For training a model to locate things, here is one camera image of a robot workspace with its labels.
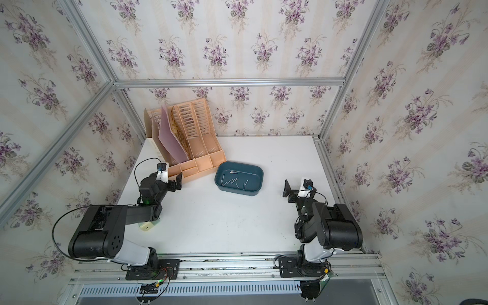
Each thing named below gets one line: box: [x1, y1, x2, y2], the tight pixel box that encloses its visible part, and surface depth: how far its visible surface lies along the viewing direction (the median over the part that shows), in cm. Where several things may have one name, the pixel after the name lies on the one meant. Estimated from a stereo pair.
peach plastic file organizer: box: [144, 97, 227, 180], surface depth 106 cm
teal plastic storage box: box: [214, 161, 265, 197], surface depth 101 cm
